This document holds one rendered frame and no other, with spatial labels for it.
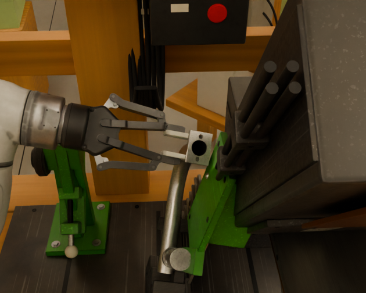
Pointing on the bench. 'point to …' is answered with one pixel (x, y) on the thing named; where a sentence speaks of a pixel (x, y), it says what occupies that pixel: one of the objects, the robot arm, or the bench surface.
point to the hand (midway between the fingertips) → (183, 146)
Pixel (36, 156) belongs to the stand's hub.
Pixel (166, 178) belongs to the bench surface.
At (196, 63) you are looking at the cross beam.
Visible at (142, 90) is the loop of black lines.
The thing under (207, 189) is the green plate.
